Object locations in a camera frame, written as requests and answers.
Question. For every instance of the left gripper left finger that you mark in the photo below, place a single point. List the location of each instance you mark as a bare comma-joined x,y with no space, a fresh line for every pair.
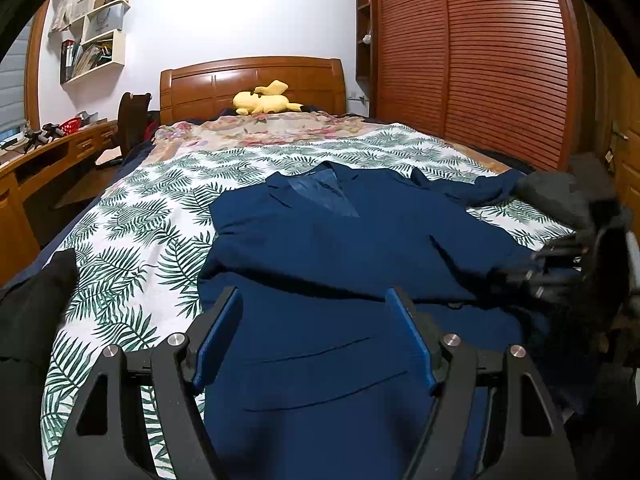
105,436

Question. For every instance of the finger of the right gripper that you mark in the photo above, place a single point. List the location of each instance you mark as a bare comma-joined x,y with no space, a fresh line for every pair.
570,249
531,285

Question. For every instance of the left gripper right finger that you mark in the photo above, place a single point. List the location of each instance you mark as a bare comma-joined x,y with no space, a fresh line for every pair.
492,416

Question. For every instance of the navy blue suit jacket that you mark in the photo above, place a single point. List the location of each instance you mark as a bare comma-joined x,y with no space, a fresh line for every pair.
318,382

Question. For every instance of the dark grey folded garment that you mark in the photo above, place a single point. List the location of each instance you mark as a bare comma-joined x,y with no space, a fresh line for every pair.
555,194

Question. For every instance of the green leaf print bedsheet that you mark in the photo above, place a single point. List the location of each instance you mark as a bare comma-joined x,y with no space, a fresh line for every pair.
140,247

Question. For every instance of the black folded garment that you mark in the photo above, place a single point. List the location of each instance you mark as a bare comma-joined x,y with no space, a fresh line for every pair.
31,312

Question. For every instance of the wooden door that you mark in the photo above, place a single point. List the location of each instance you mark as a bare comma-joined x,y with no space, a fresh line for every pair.
616,139

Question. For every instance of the wooden desk cabinet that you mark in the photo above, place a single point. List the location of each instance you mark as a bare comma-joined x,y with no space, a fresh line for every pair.
27,175

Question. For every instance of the wooden louvered wardrobe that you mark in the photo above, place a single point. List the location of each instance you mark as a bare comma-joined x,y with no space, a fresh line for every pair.
495,75

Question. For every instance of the floral pink blanket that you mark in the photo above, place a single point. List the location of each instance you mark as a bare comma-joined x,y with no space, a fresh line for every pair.
232,131

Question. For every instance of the dark wooden chair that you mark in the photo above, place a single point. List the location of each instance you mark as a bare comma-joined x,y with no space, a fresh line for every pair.
132,121

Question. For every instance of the red basket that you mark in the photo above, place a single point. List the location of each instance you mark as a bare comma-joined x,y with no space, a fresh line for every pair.
71,125

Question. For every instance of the black tripod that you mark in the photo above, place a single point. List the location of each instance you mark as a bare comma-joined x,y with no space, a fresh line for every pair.
47,134

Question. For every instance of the yellow plush toy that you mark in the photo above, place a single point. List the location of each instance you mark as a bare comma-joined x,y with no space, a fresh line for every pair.
265,100

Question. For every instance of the wooden headboard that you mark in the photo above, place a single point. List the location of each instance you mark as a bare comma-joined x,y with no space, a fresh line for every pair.
202,90

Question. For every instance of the grey window blind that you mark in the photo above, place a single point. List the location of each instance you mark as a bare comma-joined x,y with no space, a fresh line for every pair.
12,80

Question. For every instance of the tied white curtain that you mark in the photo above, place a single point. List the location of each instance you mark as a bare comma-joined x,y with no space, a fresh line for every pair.
67,2

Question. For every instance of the white wall shelf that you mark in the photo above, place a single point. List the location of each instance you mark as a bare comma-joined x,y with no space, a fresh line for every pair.
94,41

